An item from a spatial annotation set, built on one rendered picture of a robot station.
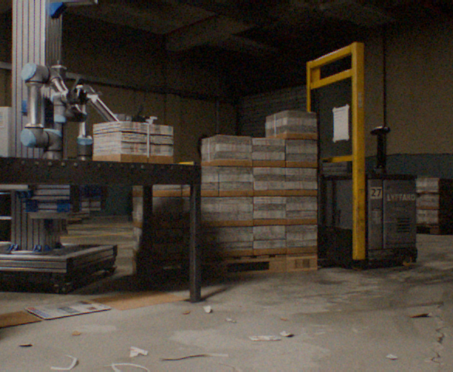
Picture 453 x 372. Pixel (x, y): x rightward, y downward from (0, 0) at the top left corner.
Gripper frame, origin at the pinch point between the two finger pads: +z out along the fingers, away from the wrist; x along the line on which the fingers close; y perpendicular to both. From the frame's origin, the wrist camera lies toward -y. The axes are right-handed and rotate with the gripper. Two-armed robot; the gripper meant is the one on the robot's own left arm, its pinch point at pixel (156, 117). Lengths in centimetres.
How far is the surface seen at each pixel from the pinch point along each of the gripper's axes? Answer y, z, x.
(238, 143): 18, 59, 39
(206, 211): 68, 32, 49
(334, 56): -58, 153, 4
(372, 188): 51, 174, 45
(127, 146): 17, -35, 131
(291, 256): 106, 105, 46
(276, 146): 19, 91, 35
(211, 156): 28, 40, 26
